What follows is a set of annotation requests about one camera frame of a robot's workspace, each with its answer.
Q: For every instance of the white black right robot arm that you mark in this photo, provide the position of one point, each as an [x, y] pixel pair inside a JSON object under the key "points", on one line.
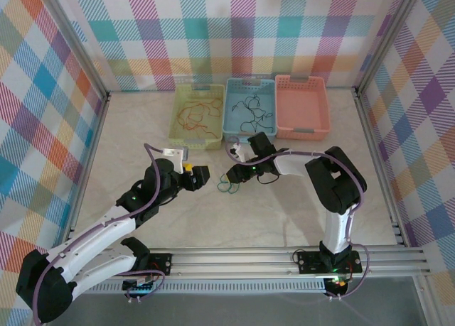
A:
{"points": [[336, 230]]}

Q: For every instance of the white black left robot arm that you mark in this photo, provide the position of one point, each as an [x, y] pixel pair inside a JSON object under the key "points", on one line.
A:
{"points": [[99, 230]]}

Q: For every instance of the pale green perforated basket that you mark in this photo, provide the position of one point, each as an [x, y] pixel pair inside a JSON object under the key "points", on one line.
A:
{"points": [[199, 141]]}

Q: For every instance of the light blue perforated basket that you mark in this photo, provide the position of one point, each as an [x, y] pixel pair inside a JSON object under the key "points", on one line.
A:
{"points": [[234, 134]]}

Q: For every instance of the salmon pink perforated basket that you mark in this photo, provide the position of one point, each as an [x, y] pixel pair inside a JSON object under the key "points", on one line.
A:
{"points": [[302, 106]]}

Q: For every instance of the aluminium side rail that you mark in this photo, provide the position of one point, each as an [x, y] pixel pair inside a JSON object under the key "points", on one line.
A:
{"points": [[89, 162], [377, 155]]}

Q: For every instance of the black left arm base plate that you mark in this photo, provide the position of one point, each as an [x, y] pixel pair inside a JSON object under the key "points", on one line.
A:
{"points": [[160, 262]]}

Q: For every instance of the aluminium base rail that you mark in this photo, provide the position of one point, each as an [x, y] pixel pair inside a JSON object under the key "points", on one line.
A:
{"points": [[231, 263]]}

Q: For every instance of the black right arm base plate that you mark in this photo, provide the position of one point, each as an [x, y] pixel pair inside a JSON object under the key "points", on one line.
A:
{"points": [[309, 262]]}

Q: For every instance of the aluminium corner post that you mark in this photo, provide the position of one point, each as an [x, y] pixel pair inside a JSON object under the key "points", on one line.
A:
{"points": [[387, 38], [76, 45]]}

